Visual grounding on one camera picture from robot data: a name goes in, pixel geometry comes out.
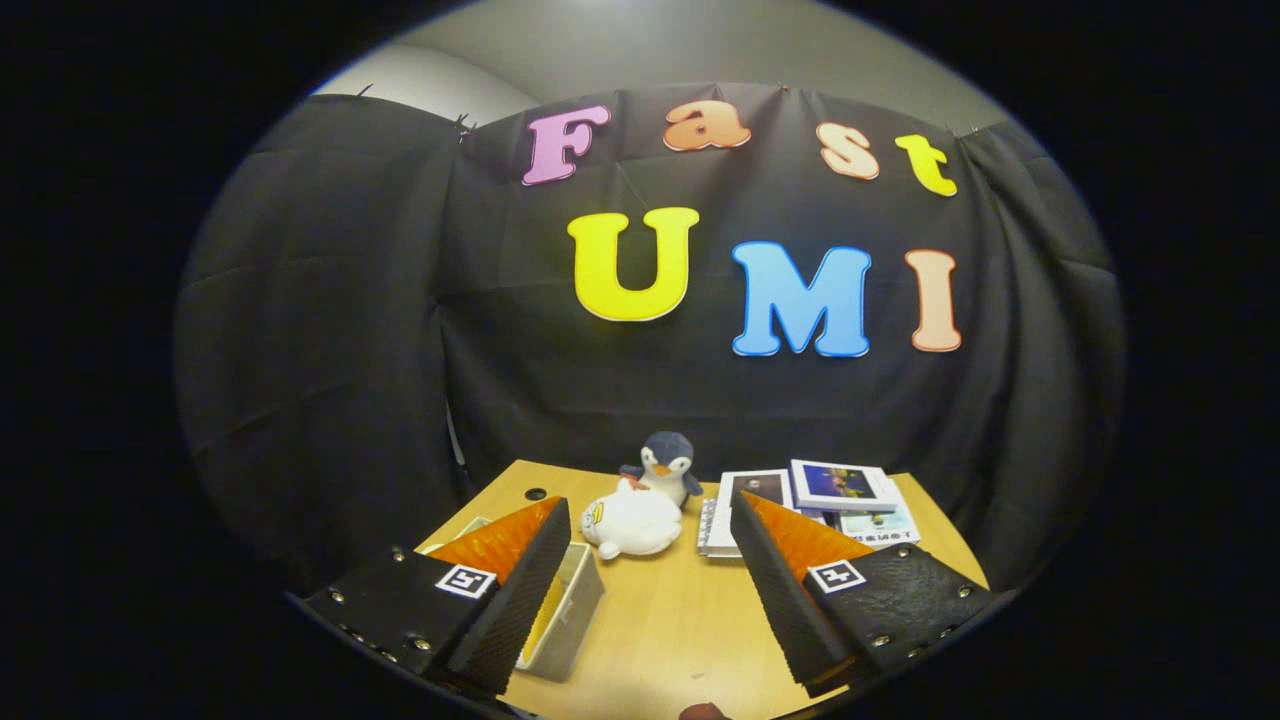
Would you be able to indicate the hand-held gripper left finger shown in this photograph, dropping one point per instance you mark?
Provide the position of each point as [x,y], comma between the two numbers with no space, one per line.
[510,610]

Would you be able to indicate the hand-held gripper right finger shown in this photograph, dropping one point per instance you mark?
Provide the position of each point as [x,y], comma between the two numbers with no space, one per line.
[785,610]

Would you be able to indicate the grey fabric storage box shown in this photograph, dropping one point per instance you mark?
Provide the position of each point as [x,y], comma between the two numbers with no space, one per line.
[572,625]

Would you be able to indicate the white spiral-bound book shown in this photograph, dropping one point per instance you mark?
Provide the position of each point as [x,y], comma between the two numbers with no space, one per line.
[712,530]

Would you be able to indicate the white book with dark picture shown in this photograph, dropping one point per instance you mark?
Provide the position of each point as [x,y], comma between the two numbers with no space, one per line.
[765,488]

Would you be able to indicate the book with teal cover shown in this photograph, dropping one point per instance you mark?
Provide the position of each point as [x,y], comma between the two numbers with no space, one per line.
[885,525]

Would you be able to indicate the book with blue picture cover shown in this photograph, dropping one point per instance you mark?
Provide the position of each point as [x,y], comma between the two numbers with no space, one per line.
[840,482]

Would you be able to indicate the white plush toy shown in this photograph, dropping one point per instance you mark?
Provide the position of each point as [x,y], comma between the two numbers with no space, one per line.
[635,520]

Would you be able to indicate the penguin plush toy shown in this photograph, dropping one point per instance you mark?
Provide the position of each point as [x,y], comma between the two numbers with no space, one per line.
[668,465]

